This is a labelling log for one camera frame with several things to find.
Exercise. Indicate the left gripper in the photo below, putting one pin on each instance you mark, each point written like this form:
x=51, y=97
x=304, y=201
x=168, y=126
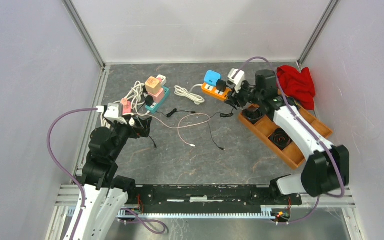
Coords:
x=143, y=127

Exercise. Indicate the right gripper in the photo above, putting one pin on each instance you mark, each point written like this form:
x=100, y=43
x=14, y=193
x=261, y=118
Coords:
x=237, y=96

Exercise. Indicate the orange power strip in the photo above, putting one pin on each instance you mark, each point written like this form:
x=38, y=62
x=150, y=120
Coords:
x=213, y=92

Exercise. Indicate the blue folding extension socket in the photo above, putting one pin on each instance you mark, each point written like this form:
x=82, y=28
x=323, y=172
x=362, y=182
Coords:
x=211, y=78

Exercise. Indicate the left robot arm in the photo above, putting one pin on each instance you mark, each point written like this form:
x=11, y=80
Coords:
x=103, y=193

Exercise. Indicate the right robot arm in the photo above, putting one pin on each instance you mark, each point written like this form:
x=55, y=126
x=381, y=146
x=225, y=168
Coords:
x=327, y=165

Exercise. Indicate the pink plug adapter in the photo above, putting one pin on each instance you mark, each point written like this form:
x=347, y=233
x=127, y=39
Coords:
x=155, y=95

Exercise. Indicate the teal power strip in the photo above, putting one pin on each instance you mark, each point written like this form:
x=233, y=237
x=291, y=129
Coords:
x=155, y=107

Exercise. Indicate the black power adapter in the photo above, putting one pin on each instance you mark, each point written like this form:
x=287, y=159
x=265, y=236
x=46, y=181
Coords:
x=221, y=86

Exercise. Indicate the pink square power strip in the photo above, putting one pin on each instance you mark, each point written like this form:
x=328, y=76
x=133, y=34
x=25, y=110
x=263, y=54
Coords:
x=126, y=106

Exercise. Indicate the small black adapter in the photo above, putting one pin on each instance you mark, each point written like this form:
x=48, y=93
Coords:
x=149, y=100

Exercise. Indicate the wooden cube adapter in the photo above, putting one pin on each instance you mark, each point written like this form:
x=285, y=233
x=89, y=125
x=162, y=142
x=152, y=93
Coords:
x=153, y=85

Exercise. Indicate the red cloth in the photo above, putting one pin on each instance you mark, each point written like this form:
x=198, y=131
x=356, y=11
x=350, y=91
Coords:
x=298, y=85

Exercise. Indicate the orange divided tray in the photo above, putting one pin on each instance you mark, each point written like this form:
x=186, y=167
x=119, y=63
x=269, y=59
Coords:
x=309, y=135

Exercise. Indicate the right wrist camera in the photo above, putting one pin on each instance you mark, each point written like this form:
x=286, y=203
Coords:
x=235, y=79

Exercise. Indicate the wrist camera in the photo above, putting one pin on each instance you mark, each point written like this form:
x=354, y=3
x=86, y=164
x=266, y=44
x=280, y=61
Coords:
x=235, y=79
x=114, y=113

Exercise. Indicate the black ring object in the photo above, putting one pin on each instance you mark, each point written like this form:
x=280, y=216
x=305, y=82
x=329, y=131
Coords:
x=253, y=115
x=280, y=139

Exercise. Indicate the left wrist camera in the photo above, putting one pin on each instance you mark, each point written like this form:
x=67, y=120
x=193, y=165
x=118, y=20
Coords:
x=114, y=113

